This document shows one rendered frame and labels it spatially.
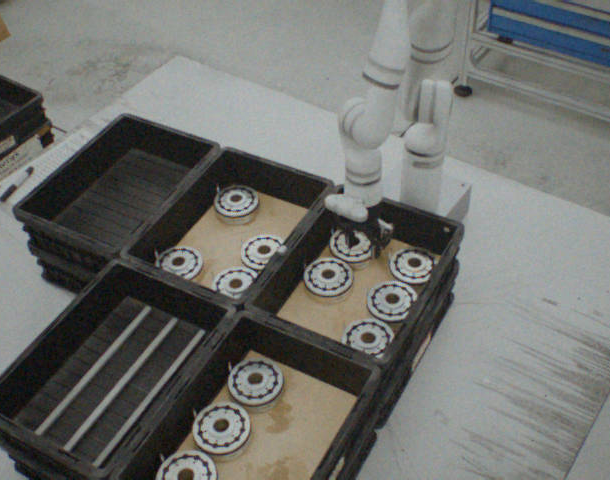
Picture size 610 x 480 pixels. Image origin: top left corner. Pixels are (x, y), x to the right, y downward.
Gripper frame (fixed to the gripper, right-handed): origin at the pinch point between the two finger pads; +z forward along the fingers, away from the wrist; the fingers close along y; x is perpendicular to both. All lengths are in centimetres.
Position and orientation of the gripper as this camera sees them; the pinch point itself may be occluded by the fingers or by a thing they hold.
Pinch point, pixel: (362, 247)
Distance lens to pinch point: 164.3
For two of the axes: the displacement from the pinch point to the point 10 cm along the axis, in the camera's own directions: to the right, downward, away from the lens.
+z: 0.5, 7.3, 6.8
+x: -5.9, 5.7, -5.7
